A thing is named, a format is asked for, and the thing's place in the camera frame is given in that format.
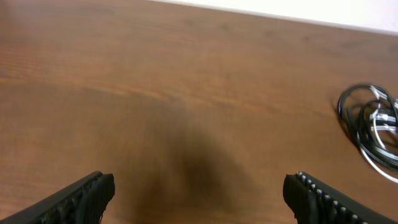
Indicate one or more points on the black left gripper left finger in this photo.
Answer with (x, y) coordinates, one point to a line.
(84, 201)

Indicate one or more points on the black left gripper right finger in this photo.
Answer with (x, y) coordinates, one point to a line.
(314, 202)

